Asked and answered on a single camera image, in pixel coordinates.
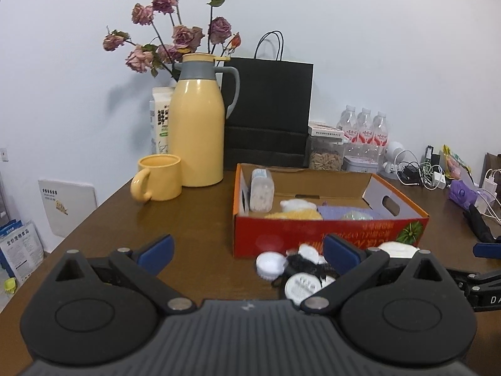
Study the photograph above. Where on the clear jar of seeds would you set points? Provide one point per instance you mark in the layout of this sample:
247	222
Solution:
325	158

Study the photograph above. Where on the purple fabric pouch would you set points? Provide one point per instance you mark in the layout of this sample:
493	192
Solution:
464	192

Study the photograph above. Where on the white wall socket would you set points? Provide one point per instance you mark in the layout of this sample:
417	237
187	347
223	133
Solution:
4	154

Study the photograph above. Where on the white charger plug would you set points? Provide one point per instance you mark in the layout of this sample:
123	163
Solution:
439	182

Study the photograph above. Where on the dried pink rose bouquet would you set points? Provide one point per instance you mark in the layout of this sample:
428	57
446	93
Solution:
184	35

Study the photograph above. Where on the yellow white plush toy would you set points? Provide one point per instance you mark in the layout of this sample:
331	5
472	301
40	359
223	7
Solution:
297	211

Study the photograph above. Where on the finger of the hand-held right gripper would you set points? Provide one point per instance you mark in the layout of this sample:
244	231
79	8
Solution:
487	250
462	276

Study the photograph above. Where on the white robot-shaped gadget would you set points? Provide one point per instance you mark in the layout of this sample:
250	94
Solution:
394	152

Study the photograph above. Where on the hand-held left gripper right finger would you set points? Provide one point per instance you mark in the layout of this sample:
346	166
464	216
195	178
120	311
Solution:
340	252

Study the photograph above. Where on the purple knit pouch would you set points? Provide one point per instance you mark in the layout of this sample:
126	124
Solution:
332	211

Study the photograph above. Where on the yellow ceramic mug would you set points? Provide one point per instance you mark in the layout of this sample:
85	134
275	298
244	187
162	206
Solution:
164	178

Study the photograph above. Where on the clear cup with plastic wrap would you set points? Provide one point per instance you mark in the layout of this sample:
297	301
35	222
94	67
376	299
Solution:
354	216

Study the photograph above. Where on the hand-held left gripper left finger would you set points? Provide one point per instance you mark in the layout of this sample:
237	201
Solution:
156	252

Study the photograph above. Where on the white plastic lid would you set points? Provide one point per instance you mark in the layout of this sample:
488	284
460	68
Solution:
399	248
309	251
271	264

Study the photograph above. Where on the dark folded umbrella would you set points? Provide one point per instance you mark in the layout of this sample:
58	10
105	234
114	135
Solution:
481	225

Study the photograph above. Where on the round tin white label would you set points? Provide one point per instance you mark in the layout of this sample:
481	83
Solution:
300	288

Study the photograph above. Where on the white flat carton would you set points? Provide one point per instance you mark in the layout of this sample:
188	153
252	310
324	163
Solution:
327	130

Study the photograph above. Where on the brown paper bag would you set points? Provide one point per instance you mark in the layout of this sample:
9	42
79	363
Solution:
492	160

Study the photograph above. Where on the small black device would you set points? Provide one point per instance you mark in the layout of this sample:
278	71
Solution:
432	154

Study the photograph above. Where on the blue white packets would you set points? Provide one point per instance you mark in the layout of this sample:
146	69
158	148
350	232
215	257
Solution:
21	250

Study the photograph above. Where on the white milk carton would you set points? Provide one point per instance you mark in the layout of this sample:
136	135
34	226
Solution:
160	125

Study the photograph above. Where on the colourful snack packet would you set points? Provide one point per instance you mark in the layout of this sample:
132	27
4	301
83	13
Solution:
456	164

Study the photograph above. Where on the yellow thermos jug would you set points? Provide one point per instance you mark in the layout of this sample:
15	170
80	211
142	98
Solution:
195	125

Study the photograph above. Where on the orange red cardboard box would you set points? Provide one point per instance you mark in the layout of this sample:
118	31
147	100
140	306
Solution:
274	237

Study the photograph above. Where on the black paper bag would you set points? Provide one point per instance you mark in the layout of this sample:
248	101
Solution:
270	105

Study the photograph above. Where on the clear cotton swab container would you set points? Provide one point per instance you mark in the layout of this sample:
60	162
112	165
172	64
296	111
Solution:
261	196

